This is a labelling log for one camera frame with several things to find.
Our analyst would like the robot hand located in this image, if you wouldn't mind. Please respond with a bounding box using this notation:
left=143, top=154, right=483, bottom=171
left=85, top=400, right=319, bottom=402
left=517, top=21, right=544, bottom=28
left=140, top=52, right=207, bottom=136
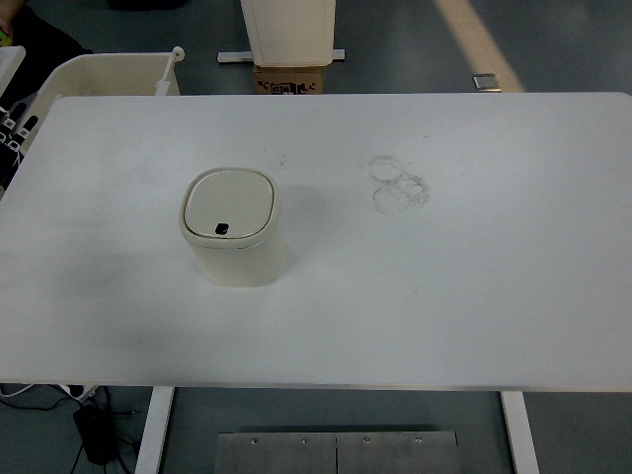
left=0, top=102, right=40, bottom=193

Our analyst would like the small cream trash bin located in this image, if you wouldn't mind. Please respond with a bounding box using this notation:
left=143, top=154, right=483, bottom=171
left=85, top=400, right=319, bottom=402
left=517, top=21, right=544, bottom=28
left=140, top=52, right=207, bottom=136
left=178, top=166, right=288, bottom=288

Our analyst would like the large open cream bin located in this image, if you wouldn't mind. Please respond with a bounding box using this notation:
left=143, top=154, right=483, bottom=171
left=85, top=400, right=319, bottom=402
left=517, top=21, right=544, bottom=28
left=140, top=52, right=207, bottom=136
left=28, top=46, right=187, bottom=124

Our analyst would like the white tray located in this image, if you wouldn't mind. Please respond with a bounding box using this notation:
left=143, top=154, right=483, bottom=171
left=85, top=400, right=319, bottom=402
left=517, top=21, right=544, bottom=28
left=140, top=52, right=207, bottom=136
left=0, top=45, right=28, bottom=99

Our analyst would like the black equipment base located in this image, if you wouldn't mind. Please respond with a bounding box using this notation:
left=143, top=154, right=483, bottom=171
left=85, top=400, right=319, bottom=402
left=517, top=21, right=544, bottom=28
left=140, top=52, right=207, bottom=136
left=107, top=0, right=185, bottom=12

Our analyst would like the white table foot bar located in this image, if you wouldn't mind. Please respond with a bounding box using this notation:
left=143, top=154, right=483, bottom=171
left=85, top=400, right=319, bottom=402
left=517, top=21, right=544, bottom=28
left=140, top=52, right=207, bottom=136
left=217, top=47, right=350, bottom=64

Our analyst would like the brown cardboard box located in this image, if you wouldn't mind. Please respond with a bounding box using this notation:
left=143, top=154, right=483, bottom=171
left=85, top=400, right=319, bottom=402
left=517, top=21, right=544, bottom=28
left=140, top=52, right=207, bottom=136
left=253, top=63, right=327, bottom=96

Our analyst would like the black power adapter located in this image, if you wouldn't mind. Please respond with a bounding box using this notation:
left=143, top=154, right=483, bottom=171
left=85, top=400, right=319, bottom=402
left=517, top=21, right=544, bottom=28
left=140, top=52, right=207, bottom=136
left=73, top=401, right=118, bottom=466

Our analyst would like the white table leg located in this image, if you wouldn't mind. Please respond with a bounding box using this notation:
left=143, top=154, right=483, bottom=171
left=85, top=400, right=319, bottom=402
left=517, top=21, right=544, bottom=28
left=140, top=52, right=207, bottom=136
left=500, top=391, right=541, bottom=474
left=134, top=386, right=176, bottom=474

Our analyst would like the grey metal plate with screws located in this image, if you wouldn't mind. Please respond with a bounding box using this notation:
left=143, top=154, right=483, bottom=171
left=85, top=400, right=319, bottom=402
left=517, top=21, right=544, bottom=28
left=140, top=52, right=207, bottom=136
left=217, top=431, right=461, bottom=474

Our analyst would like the metal floor socket plate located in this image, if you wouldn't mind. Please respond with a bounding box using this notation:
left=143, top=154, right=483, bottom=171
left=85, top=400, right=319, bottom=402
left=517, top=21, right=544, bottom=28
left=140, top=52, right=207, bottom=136
left=472, top=73, right=503, bottom=93

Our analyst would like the black cable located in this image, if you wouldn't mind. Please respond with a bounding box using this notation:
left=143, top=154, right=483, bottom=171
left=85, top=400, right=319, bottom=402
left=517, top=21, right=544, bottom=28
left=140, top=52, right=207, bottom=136
left=0, top=387, right=142, bottom=474

